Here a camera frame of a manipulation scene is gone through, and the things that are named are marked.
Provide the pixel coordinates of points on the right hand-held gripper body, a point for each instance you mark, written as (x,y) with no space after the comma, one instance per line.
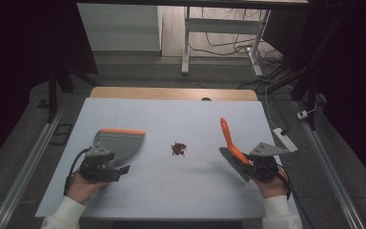
(267,159)

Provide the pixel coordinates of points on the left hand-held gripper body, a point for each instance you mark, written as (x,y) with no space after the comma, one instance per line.
(97,162)

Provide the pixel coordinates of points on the grey dustpan with orange edge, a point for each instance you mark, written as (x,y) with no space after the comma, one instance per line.
(120,143)

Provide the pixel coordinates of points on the pile of small beans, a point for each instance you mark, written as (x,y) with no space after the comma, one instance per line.
(178,149)

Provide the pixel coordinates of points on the person's right hand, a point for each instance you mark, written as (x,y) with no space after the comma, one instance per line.
(270,187)

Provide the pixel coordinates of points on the person's left hand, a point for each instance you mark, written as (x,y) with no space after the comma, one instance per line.
(82,189)

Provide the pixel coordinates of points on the white power strip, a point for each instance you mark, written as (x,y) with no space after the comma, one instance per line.
(285,139)

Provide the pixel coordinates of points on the small white adapter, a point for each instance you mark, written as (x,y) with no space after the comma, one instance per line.
(302,114)

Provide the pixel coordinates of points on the wooden table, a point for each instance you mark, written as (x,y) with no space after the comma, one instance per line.
(158,93)

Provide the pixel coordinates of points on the black metal stand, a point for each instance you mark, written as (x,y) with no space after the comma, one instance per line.
(53,92)

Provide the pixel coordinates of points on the dark curtain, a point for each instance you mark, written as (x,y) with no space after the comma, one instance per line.
(346,63)
(19,63)

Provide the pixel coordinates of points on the white cabinet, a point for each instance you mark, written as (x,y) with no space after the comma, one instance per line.
(120,27)

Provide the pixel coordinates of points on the aluminium rail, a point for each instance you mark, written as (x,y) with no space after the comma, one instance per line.
(28,168)
(329,168)

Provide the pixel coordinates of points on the white desk frame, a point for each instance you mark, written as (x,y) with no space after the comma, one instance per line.
(222,26)

